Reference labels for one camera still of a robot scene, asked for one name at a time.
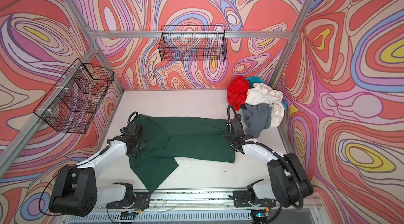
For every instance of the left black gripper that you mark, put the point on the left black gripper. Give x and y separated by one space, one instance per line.
141 144

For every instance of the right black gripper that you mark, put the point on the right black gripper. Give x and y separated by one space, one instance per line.
226 135

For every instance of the green t shirt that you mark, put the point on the green t shirt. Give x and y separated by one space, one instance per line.
167 138

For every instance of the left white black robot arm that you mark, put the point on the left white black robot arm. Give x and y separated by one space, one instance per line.
76 192

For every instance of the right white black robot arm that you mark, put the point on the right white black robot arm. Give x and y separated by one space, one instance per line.
288 182

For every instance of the grey t shirt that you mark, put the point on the grey t shirt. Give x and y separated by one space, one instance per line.
257 118

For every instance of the red t shirt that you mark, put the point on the red t shirt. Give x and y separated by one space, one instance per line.
237 92

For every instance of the white t shirt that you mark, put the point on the white t shirt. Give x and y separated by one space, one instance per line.
277 115

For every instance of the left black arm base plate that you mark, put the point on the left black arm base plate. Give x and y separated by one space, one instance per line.
139 201

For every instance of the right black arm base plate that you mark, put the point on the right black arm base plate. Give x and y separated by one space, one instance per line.
245 198

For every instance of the black wire basket left wall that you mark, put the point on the black wire basket left wall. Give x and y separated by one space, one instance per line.
83 88

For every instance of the black wire basket wall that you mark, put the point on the black wire basket wall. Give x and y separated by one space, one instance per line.
83 88
193 43

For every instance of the aluminium front rail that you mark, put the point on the aluminium front rail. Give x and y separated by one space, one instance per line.
204 206

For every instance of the black wire basket back wall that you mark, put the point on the black wire basket back wall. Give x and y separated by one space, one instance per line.
193 43

